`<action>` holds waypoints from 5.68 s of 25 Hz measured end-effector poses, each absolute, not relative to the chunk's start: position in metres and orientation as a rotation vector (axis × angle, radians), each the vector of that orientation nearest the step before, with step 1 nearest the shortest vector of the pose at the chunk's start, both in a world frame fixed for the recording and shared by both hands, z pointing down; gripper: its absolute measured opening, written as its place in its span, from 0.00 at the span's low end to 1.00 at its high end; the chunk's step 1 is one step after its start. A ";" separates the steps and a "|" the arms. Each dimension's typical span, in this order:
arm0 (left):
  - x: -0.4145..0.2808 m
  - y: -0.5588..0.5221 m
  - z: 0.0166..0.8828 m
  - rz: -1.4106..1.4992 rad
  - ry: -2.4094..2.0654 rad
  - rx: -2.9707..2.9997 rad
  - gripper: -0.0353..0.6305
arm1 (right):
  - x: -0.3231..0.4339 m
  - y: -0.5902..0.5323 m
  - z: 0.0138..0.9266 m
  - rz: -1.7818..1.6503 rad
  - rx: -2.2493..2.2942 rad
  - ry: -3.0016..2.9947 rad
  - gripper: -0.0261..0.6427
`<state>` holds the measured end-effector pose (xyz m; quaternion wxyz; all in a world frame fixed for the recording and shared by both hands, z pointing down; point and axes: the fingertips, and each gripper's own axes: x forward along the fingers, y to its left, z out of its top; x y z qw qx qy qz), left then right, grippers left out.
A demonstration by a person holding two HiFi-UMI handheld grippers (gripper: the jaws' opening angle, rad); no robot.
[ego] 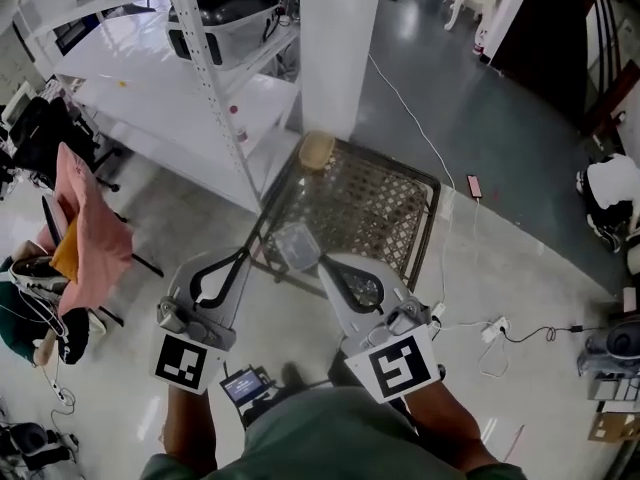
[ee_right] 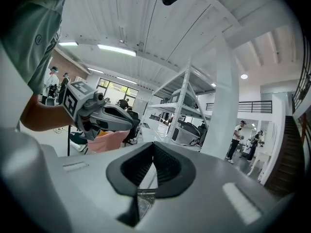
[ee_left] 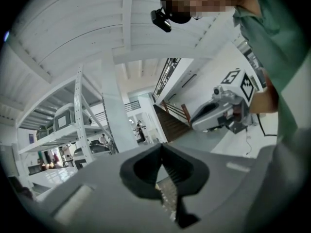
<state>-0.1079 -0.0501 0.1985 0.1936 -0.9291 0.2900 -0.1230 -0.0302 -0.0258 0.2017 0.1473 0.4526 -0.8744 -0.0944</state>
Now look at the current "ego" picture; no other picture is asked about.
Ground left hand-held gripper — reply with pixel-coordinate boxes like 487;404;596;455
149;247;251;395

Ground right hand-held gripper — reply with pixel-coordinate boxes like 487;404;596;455
318;254;446;404

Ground clear plastic container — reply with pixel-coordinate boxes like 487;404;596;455
272;221;321;274

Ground person's left forearm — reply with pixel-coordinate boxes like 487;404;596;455
162;385;219;474

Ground person's right forearm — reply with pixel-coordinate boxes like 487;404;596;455
404;380;501;469

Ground black-legged chair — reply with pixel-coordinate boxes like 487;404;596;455
92;252;165;329

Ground dark wicker glass-top table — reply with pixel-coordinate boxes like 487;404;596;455
247;135;442;299

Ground small screen device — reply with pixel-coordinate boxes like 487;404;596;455
219;365;277;412

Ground person's left shoe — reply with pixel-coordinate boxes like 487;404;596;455
281;361;310;390

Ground pink cloth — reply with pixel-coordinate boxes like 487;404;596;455
49;141;134;314

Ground person's green shirt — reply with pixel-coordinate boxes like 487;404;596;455
139;385;529;480

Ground orange cushion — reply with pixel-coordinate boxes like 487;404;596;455
51;217;81;284

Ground small tan woven basket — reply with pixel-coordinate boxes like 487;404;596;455
298;130;336;173

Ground white black device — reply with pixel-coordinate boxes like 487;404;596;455
9;255;70;294

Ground white metal shelving rack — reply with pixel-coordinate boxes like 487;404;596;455
14;0;304;214

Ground black office chair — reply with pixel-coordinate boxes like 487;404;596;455
8;96;121;193

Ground black round device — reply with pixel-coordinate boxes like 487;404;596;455
0;420;80;472

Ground white grey appliance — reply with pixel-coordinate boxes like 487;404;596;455
577;312;640;377

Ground grey white boxes rack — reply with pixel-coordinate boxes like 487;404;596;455
587;370;640;402

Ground cardboard box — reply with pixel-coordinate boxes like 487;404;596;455
587;410;640;443

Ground black white appliance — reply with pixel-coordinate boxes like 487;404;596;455
166;0;282;72

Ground looped white cable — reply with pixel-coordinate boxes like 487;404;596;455
477;340;510;379

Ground black power cable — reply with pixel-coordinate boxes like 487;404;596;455
502;323;601;344

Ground long white cable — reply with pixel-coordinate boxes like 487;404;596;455
368;52;459;314

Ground dark wooden frame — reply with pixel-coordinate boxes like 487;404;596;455
579;0;640;137

